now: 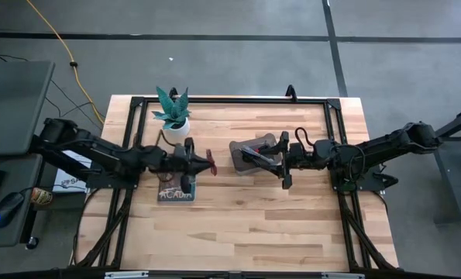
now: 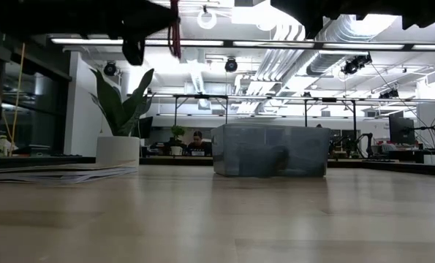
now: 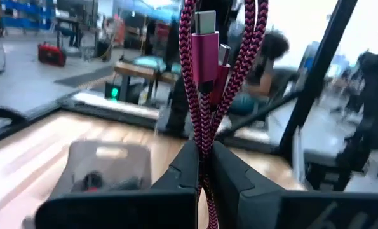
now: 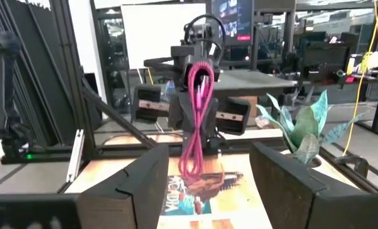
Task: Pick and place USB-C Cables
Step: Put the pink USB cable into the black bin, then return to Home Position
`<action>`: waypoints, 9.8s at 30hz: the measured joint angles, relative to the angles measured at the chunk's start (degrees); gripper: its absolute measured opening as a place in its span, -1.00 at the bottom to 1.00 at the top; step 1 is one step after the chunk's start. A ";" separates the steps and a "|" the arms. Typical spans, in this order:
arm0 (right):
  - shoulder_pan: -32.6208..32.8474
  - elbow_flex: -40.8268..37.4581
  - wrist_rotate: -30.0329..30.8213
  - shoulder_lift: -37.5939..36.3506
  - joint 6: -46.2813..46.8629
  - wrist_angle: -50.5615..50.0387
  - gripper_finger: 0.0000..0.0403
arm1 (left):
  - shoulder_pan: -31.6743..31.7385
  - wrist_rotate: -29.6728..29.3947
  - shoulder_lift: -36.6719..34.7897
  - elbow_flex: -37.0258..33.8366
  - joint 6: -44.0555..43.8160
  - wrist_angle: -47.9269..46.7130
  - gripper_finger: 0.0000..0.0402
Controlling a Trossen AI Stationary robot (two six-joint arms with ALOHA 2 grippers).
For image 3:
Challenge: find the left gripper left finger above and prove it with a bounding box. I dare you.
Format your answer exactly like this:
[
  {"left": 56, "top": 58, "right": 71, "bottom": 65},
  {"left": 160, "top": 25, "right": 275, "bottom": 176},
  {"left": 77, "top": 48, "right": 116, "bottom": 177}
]
[{"left": 34, "top": 139, "right": 200, "bottom": 229}]

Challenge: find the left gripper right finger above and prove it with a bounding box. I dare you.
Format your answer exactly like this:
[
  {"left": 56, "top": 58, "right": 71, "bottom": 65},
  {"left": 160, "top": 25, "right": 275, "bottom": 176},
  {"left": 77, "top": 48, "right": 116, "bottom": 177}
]
[{"left": 211, "top": 141, "right": 378, "bottom": 229}]

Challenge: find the black cable with red tie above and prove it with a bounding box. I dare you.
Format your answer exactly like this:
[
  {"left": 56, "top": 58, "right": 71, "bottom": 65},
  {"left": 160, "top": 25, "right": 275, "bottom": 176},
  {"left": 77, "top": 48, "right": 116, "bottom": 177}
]
[{"left": 79, "top": 170, "right": 107, "bottom": 193}]

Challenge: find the pink braided USB-C cable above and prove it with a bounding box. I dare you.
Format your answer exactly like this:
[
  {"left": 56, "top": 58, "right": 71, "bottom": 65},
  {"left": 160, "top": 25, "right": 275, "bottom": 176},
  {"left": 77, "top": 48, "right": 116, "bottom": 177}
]
[{"left": 178, "top": 0, "right": 270, "bottom": 229}]

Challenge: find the grey plastic bin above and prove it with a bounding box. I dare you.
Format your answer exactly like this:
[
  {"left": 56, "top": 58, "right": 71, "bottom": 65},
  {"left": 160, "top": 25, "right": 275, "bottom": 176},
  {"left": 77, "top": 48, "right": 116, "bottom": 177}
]
[{"left": 48, "top": 139, "right": 154, "bottom": 200}]

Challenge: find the device with green light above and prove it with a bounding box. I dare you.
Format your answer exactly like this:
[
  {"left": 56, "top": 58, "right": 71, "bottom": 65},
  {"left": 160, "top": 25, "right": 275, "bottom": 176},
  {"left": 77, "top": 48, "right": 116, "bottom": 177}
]
[{"left": 104, "top": 81, "right": 122, "bottom": 102}]

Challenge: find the person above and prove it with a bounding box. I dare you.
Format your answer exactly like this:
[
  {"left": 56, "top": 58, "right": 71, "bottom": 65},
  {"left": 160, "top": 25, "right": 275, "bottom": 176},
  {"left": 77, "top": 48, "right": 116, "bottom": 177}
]
[{"left": 228, "top": 29, "right": 292, "bottom": 117}]

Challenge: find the wooden background table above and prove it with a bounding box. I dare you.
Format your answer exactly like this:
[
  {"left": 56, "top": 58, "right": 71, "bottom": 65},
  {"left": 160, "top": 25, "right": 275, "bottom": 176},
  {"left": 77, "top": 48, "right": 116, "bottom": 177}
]
[{"left": 113, "top": 59, "right": 179, "bottom": 103}]

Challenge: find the red case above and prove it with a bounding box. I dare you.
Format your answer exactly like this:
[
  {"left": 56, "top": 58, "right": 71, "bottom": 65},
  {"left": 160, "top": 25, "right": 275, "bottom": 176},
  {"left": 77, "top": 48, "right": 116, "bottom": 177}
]
[{"left": 37, "top": 42, "right": 68, "bottom": 68}]

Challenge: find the blue shelving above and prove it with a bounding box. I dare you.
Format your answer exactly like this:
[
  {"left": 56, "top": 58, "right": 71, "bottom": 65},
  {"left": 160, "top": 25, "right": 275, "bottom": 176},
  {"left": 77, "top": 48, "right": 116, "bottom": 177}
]
[{"left": 0, "top": 0, "right": 57, "bottom": 32}]

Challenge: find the black rig frame post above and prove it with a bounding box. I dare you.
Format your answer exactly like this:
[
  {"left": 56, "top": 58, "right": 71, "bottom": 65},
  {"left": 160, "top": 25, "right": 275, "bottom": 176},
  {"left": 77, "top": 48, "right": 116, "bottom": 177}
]
[{"left": 278, "top": 0, "right": 358, "bottom": 155}]

